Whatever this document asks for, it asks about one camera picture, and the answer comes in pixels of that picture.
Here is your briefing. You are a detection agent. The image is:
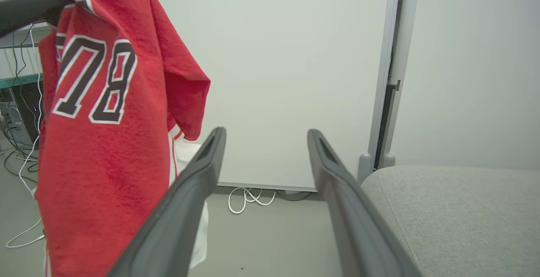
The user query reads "thin white phone cable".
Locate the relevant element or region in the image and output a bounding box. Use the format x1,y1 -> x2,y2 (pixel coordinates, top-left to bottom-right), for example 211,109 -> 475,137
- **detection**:
6,216 -> 46,249

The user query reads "grey metal desk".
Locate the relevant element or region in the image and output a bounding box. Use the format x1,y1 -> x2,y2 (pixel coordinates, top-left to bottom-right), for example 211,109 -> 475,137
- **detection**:
0,0 -> 53,90

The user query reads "long white cable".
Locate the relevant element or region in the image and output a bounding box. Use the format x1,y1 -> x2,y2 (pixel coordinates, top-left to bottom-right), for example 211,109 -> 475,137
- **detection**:
17,23 -> 46,197

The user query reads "coiled white cable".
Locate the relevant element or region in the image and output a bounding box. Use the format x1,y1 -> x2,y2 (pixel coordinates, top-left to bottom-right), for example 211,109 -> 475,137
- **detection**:
228,186 -> 277,215

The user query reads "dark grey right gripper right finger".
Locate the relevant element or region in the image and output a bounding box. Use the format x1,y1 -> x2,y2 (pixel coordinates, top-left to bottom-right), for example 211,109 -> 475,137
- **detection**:
307,129 -> 422,277

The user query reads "black computer tower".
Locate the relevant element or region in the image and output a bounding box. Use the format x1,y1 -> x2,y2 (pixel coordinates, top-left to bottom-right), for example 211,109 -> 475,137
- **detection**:
9,82 -> 44,148

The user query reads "wide white partition panel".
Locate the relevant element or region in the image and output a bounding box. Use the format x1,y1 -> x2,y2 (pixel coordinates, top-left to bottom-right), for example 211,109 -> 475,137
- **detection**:
139,0 -> 401,193

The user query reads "red number 78 jersey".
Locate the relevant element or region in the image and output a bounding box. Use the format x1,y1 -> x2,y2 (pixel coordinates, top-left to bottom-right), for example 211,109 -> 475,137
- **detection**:
23,0 -> 211,277

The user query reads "black cable bundle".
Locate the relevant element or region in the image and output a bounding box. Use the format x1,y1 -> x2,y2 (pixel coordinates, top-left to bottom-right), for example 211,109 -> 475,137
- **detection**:
0,30 -> 41,185

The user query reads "black floor cable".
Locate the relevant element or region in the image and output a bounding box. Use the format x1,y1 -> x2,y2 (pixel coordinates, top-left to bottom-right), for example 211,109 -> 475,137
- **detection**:
276,189 -> 316,202

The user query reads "grey fabric sofa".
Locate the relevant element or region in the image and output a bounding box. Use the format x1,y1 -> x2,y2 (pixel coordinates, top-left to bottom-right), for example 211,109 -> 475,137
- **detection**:
361,166 -> 540,277

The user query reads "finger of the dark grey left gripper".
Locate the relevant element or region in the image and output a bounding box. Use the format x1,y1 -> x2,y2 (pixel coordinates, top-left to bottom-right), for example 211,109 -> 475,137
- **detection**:
0,0 -> 74,38

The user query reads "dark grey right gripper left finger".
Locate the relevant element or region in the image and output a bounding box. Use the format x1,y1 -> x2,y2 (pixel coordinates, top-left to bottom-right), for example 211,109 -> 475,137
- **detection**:
106,127 -> 227,277

